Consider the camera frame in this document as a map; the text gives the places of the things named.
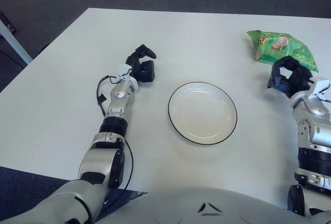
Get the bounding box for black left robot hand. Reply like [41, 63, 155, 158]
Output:
[125, 44, 157, 84]

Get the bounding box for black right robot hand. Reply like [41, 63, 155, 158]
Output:
[267, 55, 315, 98]

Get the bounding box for green chip bag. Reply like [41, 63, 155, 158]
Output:
[246, 29, 319, 73]

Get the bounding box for white plate black rim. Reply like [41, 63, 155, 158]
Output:
[167, 81, 238, 146]

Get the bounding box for white table leg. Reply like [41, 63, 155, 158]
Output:
[0, 18, 33, 66]

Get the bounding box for grey robot torso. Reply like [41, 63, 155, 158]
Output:
[95, 186, 331, 224]

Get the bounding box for black box on floor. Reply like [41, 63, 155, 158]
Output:
[0, 10, 18, 35]

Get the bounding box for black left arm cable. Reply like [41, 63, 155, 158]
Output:
[97, 75, 135, 212]

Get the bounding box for thin black floor cable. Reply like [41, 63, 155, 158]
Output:
[0, 49, 20, 62]

